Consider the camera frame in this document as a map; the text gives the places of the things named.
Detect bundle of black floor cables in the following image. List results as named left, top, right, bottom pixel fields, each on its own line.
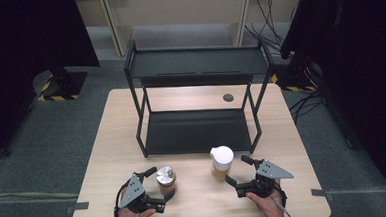
left=243, top=0, right=287, bottom=55

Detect black stand base striped tape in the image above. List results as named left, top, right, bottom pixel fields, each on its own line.
left=270, top=56, right=318, bottom=94
left=35, top=67, right=90, bottom=104

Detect black metal two-tier rack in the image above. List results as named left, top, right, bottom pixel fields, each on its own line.
left=121, top=30, right=279, bottom=160

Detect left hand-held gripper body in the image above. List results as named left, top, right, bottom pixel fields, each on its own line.
left=116, top=169, right=167, bottom=217

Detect person's right hand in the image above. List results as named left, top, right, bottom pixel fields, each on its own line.
left=244, top=180, right=288, bottom=217

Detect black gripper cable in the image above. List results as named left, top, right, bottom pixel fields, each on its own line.
left=274, top=179, right=288, bottom=209
left=112, top=179, right=136, bottom=217

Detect glass bottle with white lid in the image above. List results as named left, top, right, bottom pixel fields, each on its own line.
left=209, top=144, right=236, bottom=182

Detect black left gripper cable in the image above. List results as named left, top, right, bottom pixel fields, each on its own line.
left=112, top=179, right=136, bottom=217

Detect grey floor tape piece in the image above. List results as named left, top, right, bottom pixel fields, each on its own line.
left=310, top=187, right=334, bottom=203
left=65, top=201, right=91, bottom=215

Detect black curtain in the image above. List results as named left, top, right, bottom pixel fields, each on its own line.
left=276, top=0, right=386, bottom=217
left=0, top=0, right=105, bottom=164

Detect glass spice jar metal lid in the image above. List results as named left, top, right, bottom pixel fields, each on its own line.
left=155, top=165, right=179, bottom=197

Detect grey right gripper cable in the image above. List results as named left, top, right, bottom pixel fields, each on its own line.
left=271, top=197, right=293, bottom=217

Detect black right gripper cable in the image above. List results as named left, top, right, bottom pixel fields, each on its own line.
left=274, top=179, right=288, bottom=209

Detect black cables beside curtain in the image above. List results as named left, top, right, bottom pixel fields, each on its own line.
left=288, top=86, right=327, bottom=126

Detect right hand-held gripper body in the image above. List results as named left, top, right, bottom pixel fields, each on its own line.
left=234, top=157, right=296, bottom=200

